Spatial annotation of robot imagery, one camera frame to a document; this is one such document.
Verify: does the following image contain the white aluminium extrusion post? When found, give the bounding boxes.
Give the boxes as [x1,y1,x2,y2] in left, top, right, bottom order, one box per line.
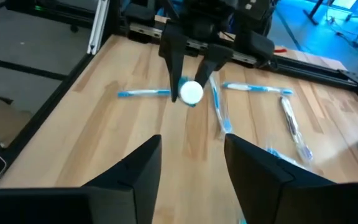
[86,0,111,56]

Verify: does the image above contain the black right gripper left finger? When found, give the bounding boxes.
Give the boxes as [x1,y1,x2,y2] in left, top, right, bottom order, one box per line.
[0,134,163,224]

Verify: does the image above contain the maroon toothbrush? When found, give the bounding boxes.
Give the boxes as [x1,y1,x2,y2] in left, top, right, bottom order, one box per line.
[278,95,316,165]

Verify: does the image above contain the teal mouthwash bottle white cap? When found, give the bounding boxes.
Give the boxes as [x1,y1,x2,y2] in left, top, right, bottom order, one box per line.
[177,75,205,109]

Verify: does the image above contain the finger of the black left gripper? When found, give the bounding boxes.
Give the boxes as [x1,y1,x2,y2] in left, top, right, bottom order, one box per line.
[194,44,235,90]
[158,24,188,103]

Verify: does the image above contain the blue toothbrush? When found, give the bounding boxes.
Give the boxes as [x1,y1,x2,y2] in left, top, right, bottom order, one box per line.
[208,73,235,135]
[221,80,295,96]
[116,88,172,99]
[263,144,309,171]

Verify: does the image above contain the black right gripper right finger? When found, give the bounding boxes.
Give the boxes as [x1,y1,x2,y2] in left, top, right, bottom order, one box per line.
[223,133,358,224]

